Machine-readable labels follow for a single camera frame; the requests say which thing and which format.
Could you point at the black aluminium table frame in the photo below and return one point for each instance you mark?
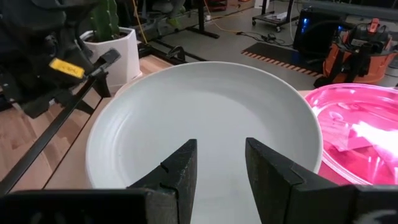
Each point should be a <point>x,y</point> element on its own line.
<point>161,49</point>

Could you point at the white angular plant pot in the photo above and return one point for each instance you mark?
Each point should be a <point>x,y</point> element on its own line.
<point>122,59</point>

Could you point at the wooden shelf with black frame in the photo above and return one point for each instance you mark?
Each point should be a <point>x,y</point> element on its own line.
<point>71,168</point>

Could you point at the black and orange striped mat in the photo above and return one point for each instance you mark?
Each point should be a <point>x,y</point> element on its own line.
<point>280,59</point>

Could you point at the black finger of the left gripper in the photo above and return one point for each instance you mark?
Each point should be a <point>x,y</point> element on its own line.
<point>105,60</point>

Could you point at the green cactus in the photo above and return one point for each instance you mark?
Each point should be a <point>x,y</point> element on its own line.
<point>105,20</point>

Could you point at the pale green round plate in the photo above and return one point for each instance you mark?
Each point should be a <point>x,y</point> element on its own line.
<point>202,115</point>

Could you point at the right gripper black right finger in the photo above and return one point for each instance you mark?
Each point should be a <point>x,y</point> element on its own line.
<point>280,193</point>

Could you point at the rolling cart with papers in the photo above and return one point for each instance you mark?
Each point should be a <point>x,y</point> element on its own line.
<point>275,17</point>

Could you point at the white bowl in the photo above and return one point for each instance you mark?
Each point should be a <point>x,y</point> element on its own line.
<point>130,81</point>

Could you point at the orange and black shop vacuum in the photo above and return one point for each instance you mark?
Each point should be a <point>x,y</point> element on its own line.
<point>360,53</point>

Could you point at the black computer tower blue light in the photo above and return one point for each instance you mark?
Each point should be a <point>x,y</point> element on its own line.
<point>317,31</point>

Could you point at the pink transparent divided plate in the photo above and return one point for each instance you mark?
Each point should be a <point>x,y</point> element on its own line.
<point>337,177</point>
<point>357,124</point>

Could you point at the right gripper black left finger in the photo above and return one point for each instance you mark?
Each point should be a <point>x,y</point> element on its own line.
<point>183,174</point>

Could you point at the black desk leg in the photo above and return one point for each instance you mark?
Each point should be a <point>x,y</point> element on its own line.
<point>202,21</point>

